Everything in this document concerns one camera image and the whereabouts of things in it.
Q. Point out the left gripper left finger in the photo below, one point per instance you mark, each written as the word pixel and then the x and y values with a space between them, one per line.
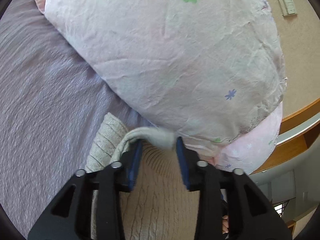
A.
pixel 68 215

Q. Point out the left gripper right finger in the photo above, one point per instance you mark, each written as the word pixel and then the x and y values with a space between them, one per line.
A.
pixel 250 214

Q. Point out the beige cable-knit sweater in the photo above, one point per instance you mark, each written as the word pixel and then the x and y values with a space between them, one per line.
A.
pixel 160 206

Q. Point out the person's right hand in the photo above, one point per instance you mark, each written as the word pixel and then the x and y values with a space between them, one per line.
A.
pixel 225 224

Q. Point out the right pink floral pillow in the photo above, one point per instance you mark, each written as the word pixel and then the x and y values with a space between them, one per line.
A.
pixel 248 152

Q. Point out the pink floral pillow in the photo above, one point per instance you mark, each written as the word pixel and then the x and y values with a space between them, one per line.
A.
pixel 248 152
pixel 209 70

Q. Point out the wooden headboard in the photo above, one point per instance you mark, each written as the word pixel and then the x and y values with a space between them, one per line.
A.
pixel 298 132

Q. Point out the left pink floral pillow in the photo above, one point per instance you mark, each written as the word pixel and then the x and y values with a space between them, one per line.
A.
pixel 209 70

